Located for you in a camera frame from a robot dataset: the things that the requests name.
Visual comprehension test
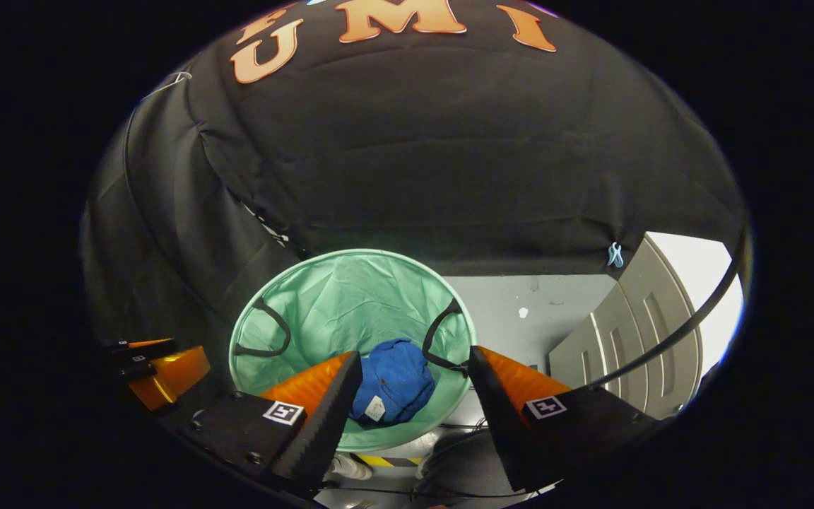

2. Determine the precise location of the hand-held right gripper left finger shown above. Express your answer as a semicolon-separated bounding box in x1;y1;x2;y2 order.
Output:
167;350;364;496

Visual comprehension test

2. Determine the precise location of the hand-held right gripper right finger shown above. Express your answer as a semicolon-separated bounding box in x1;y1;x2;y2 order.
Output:
467;344;662;493

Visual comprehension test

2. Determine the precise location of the blue corduroy jacket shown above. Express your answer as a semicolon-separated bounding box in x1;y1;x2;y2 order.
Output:
349;338;437;426

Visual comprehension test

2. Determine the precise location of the green fabric laundry hamper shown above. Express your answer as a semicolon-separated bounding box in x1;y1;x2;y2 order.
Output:
228;249;478;453

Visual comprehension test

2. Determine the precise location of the white plastic hanger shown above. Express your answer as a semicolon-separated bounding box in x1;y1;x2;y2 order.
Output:
142;71;194;100

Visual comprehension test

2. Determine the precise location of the yellow black floor tape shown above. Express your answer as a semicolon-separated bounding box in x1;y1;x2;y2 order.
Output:
352;454;423;469

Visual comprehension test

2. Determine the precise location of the grey panelled door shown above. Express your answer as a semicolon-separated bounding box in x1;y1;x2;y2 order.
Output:
548;237;704;419

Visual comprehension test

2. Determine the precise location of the black backdrop cloth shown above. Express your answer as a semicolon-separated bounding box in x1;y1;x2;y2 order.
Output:
82;0;747;368

